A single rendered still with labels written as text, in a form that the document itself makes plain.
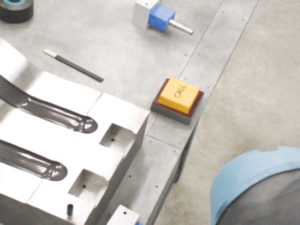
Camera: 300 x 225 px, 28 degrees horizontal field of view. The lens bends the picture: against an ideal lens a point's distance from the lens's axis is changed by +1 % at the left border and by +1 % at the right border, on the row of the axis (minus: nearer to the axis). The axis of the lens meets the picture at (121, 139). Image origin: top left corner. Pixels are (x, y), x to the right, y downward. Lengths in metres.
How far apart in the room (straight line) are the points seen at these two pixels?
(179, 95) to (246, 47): 1.52
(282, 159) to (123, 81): 0.86
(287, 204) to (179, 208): 1.69
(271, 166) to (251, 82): 2.14
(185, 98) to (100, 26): 0.28
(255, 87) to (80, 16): 1.27
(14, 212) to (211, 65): 0.55
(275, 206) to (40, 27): 1.01
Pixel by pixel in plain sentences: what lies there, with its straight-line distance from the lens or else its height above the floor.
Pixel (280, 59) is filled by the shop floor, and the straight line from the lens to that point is 2.63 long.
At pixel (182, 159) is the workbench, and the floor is 0.15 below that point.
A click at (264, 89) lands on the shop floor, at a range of 2.47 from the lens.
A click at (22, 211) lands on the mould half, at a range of 0.91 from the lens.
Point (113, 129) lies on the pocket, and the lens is 1.00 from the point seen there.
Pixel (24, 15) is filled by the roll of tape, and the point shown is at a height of 0.82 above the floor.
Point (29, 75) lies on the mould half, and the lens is 1.06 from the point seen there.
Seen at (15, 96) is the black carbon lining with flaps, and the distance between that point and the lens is 1.03.
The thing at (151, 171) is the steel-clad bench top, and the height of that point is 0.80.
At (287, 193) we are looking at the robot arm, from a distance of 0.33.
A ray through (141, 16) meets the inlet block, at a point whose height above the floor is 0.83.
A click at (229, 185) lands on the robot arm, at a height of 1.36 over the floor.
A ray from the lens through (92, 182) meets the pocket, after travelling 0.94.
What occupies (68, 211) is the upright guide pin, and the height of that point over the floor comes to 0.90.
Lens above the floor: 1.63
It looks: 49 degrees down
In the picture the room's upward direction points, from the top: 10 degrees clockwise
